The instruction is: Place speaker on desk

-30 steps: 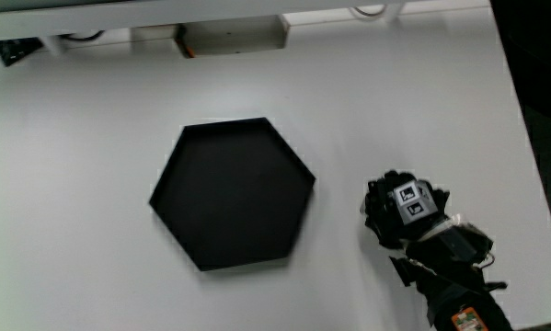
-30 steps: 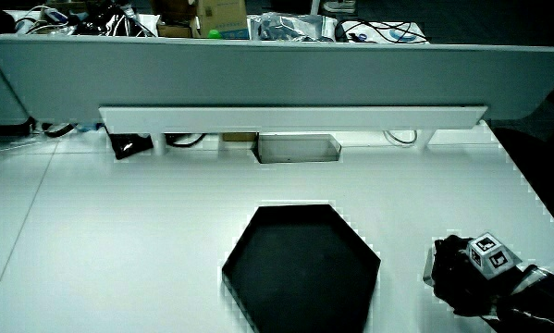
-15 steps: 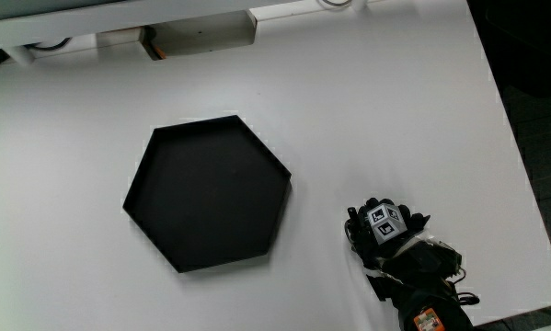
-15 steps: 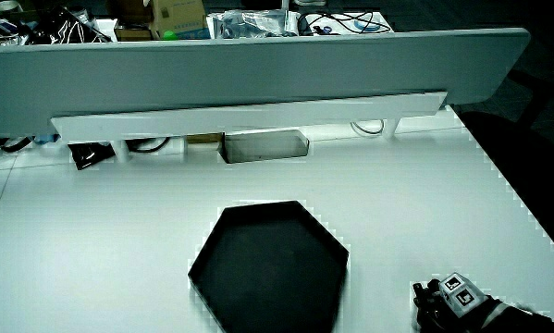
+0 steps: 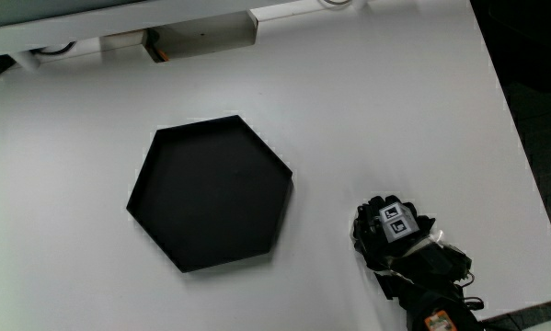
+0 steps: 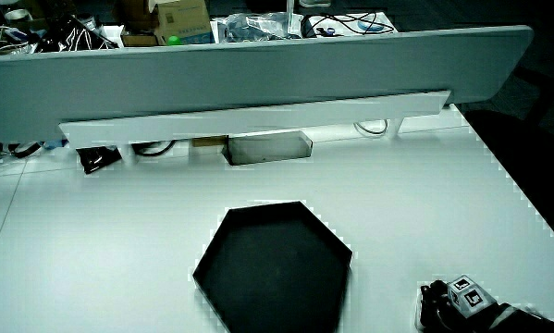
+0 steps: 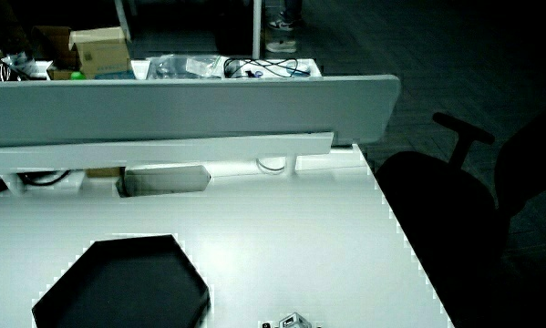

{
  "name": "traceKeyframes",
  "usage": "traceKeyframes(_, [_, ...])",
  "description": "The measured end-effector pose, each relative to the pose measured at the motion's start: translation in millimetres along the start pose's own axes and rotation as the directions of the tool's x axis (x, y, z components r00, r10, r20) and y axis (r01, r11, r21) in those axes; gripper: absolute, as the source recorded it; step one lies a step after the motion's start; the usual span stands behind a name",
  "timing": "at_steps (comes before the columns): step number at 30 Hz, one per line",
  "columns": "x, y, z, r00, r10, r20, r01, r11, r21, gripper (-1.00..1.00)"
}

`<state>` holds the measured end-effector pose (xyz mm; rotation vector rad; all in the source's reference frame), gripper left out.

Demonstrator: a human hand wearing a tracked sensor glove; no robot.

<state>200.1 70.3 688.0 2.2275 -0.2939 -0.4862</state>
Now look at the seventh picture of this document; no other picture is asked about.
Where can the white desk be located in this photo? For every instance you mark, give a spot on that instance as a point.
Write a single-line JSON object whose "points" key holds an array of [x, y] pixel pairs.
{"points": [[300, 237]]}

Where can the grey desk partition screen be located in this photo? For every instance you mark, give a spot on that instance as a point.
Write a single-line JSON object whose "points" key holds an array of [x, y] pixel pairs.
{"points": [[186, 107]]}

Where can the green ball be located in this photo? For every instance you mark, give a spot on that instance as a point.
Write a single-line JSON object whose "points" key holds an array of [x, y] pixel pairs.
{"points": [[77, 75]]}

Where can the black hexagonal tray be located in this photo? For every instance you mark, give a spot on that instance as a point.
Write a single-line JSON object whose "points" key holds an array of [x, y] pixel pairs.
{"points": [[126, 282]]}

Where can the clear plastic bag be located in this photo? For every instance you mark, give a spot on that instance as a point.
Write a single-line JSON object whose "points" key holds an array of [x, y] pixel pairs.
{"points": [[183, 66]]}

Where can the grey rectangular box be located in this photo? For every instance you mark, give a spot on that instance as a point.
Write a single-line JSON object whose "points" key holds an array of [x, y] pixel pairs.
{"points": [[165, 180]]}

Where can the black office chair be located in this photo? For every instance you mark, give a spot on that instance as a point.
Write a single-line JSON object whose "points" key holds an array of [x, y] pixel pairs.
{"points": [[441, 218]]}

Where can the white vertical pole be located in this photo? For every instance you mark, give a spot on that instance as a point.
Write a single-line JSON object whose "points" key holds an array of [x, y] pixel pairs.
{"points": [[256, 27]]}

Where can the small brown cardboard piece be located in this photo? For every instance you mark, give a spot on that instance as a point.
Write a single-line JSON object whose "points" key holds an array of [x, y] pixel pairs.
{"points": [[102, 172]]}

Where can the light cardboard box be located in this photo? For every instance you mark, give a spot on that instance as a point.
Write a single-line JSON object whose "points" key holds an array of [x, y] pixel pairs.
{"points": [[104, 54]]}

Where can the dark brown cardboard box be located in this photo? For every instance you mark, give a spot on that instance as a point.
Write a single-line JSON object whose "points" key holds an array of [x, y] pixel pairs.
{"points": [[51, 43]]}

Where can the white desk shelf rail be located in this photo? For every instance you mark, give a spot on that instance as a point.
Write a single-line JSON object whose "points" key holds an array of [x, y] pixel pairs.
{"points": [[163, 151]]}

